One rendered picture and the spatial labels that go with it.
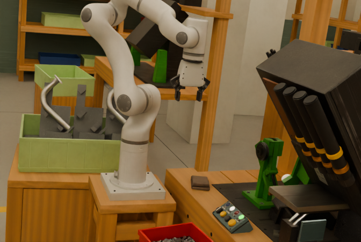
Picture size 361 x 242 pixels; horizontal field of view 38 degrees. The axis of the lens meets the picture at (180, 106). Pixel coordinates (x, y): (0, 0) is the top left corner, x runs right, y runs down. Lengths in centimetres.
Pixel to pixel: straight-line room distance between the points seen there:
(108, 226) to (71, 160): 51
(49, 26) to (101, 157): 566
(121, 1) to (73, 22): 600
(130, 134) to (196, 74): 38
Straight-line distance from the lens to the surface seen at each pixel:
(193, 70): 202
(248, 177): 251
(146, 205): 217
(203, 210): 207
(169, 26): 195
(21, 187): 250
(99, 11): 217
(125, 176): 222
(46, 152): 254
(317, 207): 168
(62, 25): 813
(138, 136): 216
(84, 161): 257
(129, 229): 223
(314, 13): 250
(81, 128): 280
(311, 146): 154
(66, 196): 251
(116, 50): 217
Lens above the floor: 175
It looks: 14 degrees down
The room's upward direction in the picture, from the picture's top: 7 degrees clockwise
